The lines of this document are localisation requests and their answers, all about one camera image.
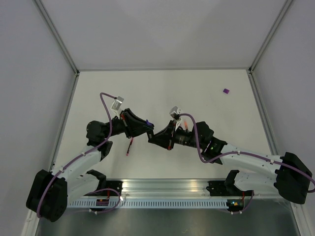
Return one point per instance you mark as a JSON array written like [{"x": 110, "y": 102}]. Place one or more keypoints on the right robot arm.
[{"x": 286, "y": 175}]

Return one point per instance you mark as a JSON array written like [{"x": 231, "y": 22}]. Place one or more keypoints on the right aluminium frame post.
[{"x": 276, "y": 24}]

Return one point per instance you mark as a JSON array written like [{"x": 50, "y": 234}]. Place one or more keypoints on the black purple-tip highlighter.
[{"x": 150, "y": 133}]

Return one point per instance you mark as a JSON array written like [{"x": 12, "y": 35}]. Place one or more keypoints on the red gel pen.
[{"x": 129, "y": 147}]

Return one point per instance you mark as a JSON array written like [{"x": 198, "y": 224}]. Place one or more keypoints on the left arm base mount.
[{"x": 105, "y": 189}]

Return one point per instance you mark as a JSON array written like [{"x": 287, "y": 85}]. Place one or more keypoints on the left aluminium frame post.
[{"x": 57, "y": 37}]

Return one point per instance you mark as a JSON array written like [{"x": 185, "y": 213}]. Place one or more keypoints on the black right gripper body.
[{"x": 174, "y": 137}]

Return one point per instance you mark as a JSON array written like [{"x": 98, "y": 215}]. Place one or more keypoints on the aluminium frame post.
[
  {"x": 57, "y": 37},
  {"x": 276, "y": 24}
]

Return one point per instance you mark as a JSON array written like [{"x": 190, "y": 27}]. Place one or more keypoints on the white slotted cable duct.
[{"x": 150, "y": 203}]

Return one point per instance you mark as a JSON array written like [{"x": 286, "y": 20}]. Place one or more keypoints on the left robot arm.
[{"x": 52, "y": 191}]

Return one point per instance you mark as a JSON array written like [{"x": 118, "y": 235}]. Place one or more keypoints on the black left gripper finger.
[
  {"x": 139, "y": 131},
  {"x": 135, "y": 119}
]

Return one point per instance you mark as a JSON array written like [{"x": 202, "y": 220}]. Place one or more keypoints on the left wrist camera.
[{"x": 116, "y": 105}]

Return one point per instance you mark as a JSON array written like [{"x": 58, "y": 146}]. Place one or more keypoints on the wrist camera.
[
  {"x": 175, "y": 114},
  {"x": 116, "y": 105}
]

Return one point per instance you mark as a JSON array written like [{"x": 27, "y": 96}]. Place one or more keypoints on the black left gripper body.
[{"x": 128, "y": 126}]

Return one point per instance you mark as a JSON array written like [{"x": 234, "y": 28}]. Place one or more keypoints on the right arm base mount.
[{"x": 224, "y": 188}]

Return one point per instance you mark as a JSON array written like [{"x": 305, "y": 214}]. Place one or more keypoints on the small purple cap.
[{"x": 226, "y": 91}]

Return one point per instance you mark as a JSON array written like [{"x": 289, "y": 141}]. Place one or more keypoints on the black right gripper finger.
[
  {"x": 161, "y": 142},
  {"x": 166, "y": 132}
]

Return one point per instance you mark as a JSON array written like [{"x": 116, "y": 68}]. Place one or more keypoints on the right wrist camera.
[{"x": 175, "y": 114}]

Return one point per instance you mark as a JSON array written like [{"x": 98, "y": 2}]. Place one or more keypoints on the aluminium mounting rail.
[{"x": 164, "y": 188}]

